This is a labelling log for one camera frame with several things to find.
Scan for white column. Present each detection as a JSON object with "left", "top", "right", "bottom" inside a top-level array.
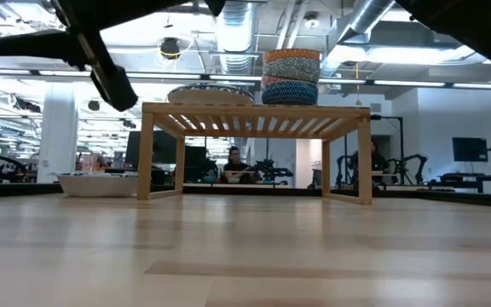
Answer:
[{"left": 36, "top": 83, "right": 79, "bottom": 184}]

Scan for black overhead camera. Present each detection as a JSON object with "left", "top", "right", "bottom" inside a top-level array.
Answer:
[{"left": 159, "top": 37, "right": 182, "bottom": 61}]

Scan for black desk monitor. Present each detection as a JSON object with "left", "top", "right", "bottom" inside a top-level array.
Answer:
[
  {"left": 184, "top": 145, "right": 208, "bottom": 182},
  {"left": 124, "top": 130, "right": 178, "bottom": 165}
]

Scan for wooden slatted shelf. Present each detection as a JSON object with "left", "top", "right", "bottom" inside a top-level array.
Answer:
[{"left": 136, "top": 101, "right": 373, "bottom": 206}]

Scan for black work table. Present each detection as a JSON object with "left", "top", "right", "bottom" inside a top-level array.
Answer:
[{"left": 428, "top": 172, "right": 491, "bottom": 193}]

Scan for shallow blue white patterned bowl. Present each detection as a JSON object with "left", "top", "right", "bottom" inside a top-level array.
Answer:
[
  {"left": 56, "top": 171, "right": 140, "bottom": 198},
  {"left": 167, "top": 86, "right": 256, "bottom": 105},
  {"left": 171, "top": 84, "right": 251, "bottom": 91}
]

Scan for grey bowl with red inside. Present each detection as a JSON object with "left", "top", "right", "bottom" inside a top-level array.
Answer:
[{"left": 261, "top": 58, "right": 322, "bottom": 84}]

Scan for person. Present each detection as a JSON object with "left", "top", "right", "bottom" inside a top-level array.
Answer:
[
  {"left": 349, "top": 140, "right": 390, "bottom": 187},
  {"left": 222, "top": 146, "right": 257, "bottom": 185}
]

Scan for orange bowl with blue inside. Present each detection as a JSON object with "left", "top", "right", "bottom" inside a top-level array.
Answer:
[{"left": 263, "top": 48, "right": 322, "bottom": 64}]

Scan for striped bowl with red outside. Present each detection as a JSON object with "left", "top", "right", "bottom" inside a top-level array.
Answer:
[{"left": 261, "top": 75, "right": 315, "bottom": 89}]

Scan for black wall monitor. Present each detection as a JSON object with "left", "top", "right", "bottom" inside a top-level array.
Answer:
[{"left": 452, "top": 136, "right": 489, "bottom": 163}]

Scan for long ceiling light strip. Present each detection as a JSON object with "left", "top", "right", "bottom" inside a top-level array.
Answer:
[{"left": 0, "top": 67, "right": 491, "bottom": 90}]

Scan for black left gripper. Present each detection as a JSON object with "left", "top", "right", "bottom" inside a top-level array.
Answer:
[{"left": 51, "top": 0, "right": 139, "bottom": 113}]

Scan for round silver air duct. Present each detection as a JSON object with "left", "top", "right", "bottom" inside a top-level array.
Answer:
[{"left": 215, "top": 0, "right": 257, "bottom": 76}]

